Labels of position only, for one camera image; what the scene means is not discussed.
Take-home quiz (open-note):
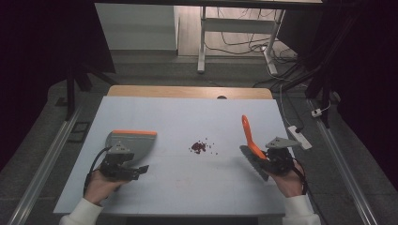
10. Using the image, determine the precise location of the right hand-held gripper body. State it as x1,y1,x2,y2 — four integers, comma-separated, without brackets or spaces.
264,136,304,176

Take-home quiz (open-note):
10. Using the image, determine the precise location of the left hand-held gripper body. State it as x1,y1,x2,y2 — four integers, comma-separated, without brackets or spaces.
99,142,136,182

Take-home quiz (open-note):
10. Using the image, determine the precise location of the orange-handled brush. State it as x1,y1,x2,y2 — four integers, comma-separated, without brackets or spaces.
238,114,270,183

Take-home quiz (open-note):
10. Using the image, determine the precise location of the grey dustpan with orange edge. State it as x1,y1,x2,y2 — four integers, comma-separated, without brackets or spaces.
105,129,159,168

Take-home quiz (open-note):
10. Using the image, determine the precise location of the pile of mixed beans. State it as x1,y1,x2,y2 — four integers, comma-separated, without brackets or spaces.
188,137,220,157

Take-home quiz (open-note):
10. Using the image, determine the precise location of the person's right hand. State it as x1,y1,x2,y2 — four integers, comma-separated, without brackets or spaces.
267,161,305,199

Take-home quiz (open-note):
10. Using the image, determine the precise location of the person's left hand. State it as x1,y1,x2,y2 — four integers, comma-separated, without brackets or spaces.
83,168,130,206

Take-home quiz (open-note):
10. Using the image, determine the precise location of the white power strip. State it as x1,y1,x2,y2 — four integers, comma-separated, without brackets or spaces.
287,125,314,151

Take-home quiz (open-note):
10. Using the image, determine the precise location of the white table mat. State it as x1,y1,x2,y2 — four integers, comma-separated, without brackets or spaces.
53,95,314,218

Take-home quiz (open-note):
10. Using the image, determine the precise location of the black metal stand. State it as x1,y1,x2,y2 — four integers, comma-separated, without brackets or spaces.
304,59,333,129

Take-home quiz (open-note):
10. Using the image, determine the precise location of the black tripod stand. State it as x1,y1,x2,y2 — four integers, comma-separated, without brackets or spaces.
55,62,111,122

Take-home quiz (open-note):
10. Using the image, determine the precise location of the wooden table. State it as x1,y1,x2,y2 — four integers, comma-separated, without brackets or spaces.
106,84,274,100

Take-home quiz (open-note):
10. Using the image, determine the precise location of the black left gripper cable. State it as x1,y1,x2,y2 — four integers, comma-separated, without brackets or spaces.
82,145,113,197

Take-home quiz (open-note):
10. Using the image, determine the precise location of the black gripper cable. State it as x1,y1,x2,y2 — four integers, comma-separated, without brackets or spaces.
82,145,113,197
291,157,310,197

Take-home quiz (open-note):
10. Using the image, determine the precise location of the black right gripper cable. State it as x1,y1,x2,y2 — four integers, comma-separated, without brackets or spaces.
291,157,310,197

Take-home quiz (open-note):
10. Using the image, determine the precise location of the black rectangular floor frame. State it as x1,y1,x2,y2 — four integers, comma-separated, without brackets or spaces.
66,121,92,144

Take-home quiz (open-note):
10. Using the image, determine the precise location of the white cable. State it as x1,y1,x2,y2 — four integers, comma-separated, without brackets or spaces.
278,83,295,128

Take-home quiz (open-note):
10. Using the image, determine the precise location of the aluminium rail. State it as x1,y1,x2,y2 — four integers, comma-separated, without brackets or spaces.
307,98,380,225
7,105,84,225

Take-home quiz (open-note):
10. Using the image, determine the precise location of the tangle of black floor cables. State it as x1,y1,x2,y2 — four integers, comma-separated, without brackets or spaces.
205,7,314,89

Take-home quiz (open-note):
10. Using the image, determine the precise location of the white desk frame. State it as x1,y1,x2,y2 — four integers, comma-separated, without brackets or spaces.
196,6,286,76

